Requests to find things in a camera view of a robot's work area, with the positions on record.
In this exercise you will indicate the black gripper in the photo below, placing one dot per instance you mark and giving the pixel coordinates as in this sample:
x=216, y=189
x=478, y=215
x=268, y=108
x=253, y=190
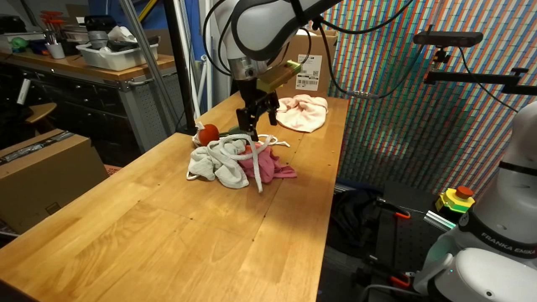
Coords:
x=253, y=93

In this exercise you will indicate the light pink cloth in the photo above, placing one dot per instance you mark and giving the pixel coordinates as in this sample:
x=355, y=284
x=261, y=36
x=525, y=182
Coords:
x=302, y=115

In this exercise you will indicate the pink cloth orange print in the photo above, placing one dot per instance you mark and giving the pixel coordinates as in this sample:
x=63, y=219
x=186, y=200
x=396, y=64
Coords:
x=270, y=168

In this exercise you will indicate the white terry towel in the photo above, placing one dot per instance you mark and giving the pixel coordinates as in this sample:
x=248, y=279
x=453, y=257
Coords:
x=223, y=168

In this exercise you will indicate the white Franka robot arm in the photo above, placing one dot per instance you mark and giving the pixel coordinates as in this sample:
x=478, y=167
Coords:
x=256, y=27

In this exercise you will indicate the orange plush ball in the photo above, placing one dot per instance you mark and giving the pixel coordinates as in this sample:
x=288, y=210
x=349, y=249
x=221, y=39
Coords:
x=208, y=135

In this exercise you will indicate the cardboard box white label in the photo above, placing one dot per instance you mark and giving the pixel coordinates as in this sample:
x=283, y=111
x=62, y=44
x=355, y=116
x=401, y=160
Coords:
x=323, y=44

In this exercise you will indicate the black vertical pole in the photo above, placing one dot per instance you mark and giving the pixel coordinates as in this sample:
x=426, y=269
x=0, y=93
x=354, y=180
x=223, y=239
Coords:
x=177, y=68

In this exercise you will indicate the silver metal pole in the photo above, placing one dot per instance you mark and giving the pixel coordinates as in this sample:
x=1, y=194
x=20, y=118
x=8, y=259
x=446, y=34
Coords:
x=147, y=61

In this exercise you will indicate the wooden top workbench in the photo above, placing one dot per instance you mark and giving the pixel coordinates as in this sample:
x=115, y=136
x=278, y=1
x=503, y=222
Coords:
x=127, y=101

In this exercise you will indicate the black fabric bag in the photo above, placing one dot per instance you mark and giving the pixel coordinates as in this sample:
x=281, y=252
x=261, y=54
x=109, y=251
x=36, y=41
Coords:
x=354, y=220

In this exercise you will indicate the white plastic bin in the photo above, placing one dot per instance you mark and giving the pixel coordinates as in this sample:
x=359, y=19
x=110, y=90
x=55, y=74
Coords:
x=117, y=59

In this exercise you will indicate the orange black clamp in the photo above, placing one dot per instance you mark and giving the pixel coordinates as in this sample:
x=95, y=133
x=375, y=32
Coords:
x=399, y=281
x=399, y=214

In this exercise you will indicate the stack of gray bowls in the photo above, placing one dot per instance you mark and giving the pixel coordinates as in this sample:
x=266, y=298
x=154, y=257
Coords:
x=97, y=39

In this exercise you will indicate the black perforated board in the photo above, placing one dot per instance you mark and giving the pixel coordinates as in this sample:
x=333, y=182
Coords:
x=412, y=246

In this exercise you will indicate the yellow red emergency stop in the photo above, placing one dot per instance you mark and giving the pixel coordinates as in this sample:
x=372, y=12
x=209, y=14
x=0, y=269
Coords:
x=454, y=202

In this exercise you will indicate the white cup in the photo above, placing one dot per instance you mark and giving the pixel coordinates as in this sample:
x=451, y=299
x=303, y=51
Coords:
x=55, y=51

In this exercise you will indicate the wooden stool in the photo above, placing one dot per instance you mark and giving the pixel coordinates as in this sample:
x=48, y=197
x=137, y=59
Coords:
x=40, y=111

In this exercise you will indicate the large plain cardboard box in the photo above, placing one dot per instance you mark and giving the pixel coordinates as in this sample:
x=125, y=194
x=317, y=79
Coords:
x=43, y=178

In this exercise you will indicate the olive wrist camera box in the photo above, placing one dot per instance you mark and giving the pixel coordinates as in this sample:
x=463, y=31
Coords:
x=278, y=76

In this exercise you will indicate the black stereo camera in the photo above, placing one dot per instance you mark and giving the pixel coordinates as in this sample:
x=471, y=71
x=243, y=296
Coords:
x=446, y=39

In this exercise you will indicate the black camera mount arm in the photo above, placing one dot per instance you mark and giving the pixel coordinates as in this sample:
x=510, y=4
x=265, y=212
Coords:
x=474, y=78

